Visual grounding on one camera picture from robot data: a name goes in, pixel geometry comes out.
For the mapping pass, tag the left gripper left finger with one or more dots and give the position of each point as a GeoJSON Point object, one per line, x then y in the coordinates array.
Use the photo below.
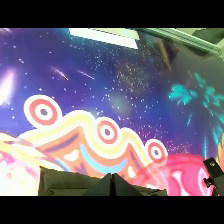
{"type": "Point", "coordinates": [101, 188]}

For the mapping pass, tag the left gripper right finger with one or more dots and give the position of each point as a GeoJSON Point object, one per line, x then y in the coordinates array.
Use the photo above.
{"type": "Point", "coordinates": [123, 188]}

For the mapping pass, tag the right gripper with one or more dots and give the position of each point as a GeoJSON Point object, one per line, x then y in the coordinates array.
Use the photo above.
{"type": "Point", "coordinates": [216, 176]}

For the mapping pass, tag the silver frame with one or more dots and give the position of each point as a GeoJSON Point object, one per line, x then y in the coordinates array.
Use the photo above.
{"type": "Point", "coordinates": [186, 37]}

